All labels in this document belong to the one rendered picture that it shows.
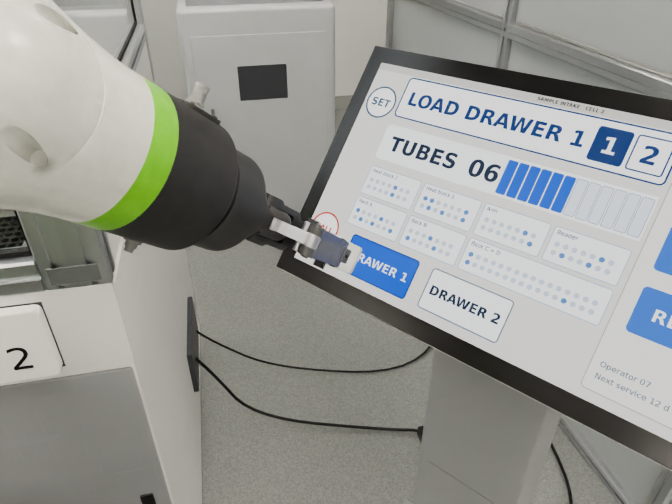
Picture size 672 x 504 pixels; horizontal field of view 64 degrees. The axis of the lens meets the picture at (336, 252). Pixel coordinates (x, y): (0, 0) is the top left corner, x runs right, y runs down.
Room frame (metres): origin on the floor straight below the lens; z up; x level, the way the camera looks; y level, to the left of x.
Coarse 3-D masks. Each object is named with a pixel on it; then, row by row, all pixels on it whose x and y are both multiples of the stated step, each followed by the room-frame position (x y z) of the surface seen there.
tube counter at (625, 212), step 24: (480, 168) 0.54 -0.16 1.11; (504, 168) 0.52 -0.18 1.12; (528, 168) 0.51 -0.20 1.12; (552, 168) 0.50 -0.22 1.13; (504, 192) 0.51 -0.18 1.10; (528, 192) 0.49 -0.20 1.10; (552, 192) 0.48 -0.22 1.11; (576, 192) 0.47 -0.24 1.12; (600, 192) 0.46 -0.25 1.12; (624, 192) 0.46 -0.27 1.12; (576, 216) 0.46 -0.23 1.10; (600, 216) 0.45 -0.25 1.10; (624, 216) 0.44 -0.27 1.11; (648, 216) 0.43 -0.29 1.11
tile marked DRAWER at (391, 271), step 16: (352, 240) 0.54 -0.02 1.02; (368, 240) 0.54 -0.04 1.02; (368, 256) 0.52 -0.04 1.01; (384, 256) 0.51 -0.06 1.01; (400, 256) 0.50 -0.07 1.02; (352, 272) 0.52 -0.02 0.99; (368, 272) 0.51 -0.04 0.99; (384, 272) 0.50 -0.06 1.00; (400, 272) 0.49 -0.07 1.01; (416, 272) 0.48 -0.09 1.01; (384, 288) 0.49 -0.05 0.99; (400, 288) 0.48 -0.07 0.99
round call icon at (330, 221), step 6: (318, 210) 0.59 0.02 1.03; (324, 210) 0.59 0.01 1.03; (318, 216) 0.59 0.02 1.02; (324, 216) 0.58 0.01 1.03; (330, 216) 0.58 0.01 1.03; (336, 216) 0.58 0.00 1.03; (342, 216) 0.57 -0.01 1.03; (324, 222) 0.58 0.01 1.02; (330, 222) 0.57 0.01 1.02; (336, 222) 0.57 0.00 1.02; (342, 222) 0.57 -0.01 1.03; (324, 228) 0.57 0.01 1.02; (330, 228) 0.57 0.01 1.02; (336, 228) 0.57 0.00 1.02; (336, 234) 0.56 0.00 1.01
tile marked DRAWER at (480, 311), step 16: (432, 272) 0.48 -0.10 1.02; (432, 288) 0.46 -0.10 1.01; (448, 288) 0.46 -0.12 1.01; (464, 288) 0.45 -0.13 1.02; (480, 288) 0.44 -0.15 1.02; (416, 304) 0.46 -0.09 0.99; (432, 304) 0.45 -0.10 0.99; (448, 304) 0.44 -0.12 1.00; (464, 304) 0.44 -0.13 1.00; (480, 304) 0.43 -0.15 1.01; (496, 304) 0.43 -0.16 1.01; (512, 304) 0.42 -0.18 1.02; (448, 320) 0.43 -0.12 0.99; (464, 320) 0.43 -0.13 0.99; (480, 320) 0.42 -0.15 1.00; (496, 320) 0.41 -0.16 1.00; (480, 336) 0.41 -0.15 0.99; (496, 336) 0.40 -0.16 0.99
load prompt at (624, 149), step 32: (416, 96) 0.64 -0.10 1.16; (448, 96) 0.62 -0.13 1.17; (480, 96) 0.60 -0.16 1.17; (448, 128) 0.59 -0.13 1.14; (480, 128) 0.57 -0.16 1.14; (512, 128) 0.55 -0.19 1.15; (544, 128) 0.54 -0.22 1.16; (576, 128) 0.52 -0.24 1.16; (608, 128) 0.51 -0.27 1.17; (640, 128) 0.49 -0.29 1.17; (576, 160) 0.50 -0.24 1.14; (608, 160) 0.48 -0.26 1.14; (640, 160) 0.47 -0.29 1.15
